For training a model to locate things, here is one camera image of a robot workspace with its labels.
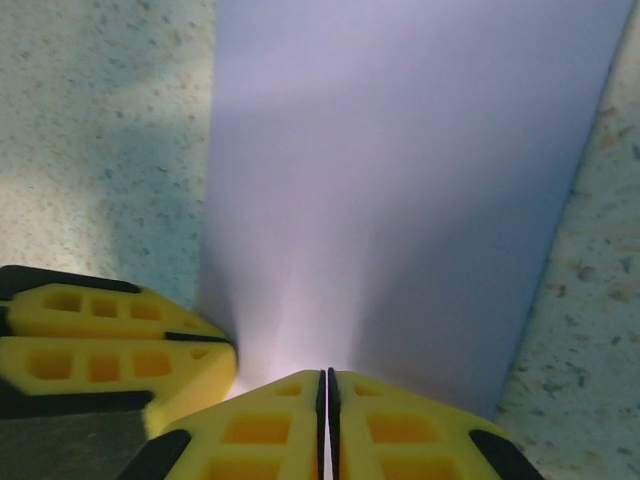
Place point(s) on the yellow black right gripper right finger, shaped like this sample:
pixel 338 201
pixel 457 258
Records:
pixel 400 415

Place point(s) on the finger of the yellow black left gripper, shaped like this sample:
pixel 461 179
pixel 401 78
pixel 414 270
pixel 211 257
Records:
pixel 120 325
pixel 190 380

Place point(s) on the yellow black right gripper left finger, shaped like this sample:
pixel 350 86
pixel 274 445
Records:
pixel 270 415

